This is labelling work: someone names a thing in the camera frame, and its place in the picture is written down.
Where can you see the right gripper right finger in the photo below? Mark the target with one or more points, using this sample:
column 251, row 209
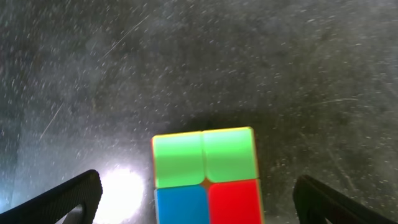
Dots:
column 323, row 205

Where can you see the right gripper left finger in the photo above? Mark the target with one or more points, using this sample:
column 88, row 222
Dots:
column 46, row 205

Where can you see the many-coloured puzzle cube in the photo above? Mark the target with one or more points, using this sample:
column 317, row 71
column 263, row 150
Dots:
column 205, row 174

